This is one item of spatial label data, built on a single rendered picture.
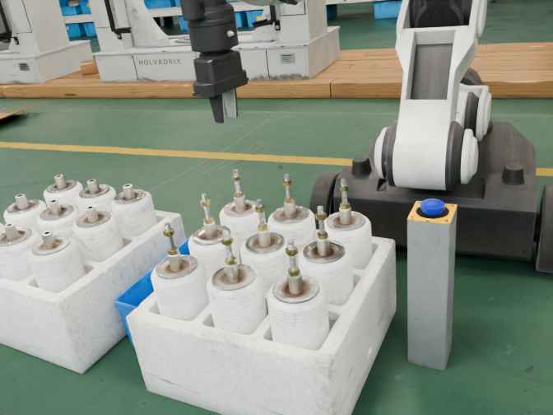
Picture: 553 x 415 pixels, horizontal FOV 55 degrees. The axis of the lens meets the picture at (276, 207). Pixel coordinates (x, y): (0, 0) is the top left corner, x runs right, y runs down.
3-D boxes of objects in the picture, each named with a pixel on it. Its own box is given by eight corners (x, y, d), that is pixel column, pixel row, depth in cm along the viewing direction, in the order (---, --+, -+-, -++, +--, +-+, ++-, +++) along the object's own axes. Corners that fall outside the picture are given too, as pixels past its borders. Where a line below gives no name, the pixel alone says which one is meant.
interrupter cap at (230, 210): (248, 198, 119) (248, 196, 119) (264, 211, 113) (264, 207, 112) (218, 209, 116) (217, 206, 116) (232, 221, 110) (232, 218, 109)
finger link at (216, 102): (216, 121, 105) (210, 90, 103) (227, 123, 103) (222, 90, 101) (210, 123, 104) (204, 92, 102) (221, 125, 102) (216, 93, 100)
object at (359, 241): (321, 307, 110) (313, 230, 102) (336, 282, 118) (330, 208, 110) (366, 315, 106) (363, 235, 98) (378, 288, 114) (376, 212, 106)
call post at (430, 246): (415, 339, 108) (415, 202, 95) (451, 347, 105) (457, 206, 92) (407, 362, 103) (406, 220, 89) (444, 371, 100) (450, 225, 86)
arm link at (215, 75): (227, 79, 110) (217, 18, 104) (262, 81, 104) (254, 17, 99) (181, 95, 101) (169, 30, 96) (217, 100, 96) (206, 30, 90)
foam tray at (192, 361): (243, 281, 135) (232, 217, 127) (397, 310, 118) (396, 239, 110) (146, 391, 104) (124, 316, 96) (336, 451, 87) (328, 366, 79)
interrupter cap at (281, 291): (284, 274, 90) (283, 271, 90) (326, 282, 87) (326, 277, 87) (264, 300, 84) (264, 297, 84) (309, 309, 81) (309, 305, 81)
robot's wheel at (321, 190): (334, 223, 156) (330, 160, 148) (350, 225, 154) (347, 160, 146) (311, 259, 140) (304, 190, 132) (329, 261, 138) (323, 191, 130)
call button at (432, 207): (423, 207, 93) (423, 197, 92) (446, 209, 91) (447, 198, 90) (417, 217, 90) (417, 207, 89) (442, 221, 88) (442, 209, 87)
